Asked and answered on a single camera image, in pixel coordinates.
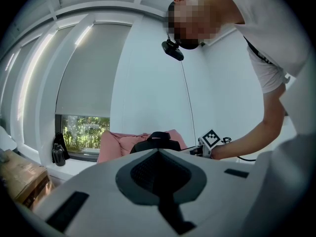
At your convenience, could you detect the person's head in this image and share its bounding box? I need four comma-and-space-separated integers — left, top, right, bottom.
167, 0, 224, 50

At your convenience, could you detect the black head camera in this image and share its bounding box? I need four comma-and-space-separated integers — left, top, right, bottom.
161, 39, 185, 62

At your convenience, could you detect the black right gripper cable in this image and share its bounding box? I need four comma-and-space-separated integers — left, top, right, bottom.
221, 136, 257, 162

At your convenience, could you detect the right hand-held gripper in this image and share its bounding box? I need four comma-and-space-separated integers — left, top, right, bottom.
181, 129, 222, 158

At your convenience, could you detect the white roller blind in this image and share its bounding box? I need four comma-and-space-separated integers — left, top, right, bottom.
55, 22, 133, 118

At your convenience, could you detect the black shoulder strap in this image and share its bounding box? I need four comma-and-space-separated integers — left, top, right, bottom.
243, 36, 291, 84

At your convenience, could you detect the grey wall cable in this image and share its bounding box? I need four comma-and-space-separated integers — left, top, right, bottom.
181, 59, 197, 147

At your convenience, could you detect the person's right forearm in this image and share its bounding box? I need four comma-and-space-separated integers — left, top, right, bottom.
211, 112, 288, 160

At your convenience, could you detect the black backpack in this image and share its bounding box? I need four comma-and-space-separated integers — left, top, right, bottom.
130, 131, 188, 155

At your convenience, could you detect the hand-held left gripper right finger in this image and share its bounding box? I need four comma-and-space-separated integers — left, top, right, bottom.
158, 149, 266, 237

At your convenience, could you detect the black water bottle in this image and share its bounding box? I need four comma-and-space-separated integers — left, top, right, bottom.
51, 143, 66, 167

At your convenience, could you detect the white round table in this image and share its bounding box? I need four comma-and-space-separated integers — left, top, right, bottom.
0, 126, 18, 153

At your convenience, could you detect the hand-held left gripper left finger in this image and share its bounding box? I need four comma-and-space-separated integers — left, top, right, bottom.
33, 149, 175, 237

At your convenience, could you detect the small taped cardboard box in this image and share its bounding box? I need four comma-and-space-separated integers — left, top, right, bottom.
0, 149, 54, 209

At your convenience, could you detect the window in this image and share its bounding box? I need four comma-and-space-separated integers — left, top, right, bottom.
55, 114, 111, 161

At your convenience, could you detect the black cloth bag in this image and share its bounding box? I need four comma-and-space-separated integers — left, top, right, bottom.
53, 132, 70, 160

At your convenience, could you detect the pink cushioned armchair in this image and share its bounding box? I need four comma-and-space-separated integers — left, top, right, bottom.
97, 129, 188, 164

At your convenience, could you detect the person's white shirt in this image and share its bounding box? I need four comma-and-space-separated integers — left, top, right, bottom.
209, 0, 312, 95

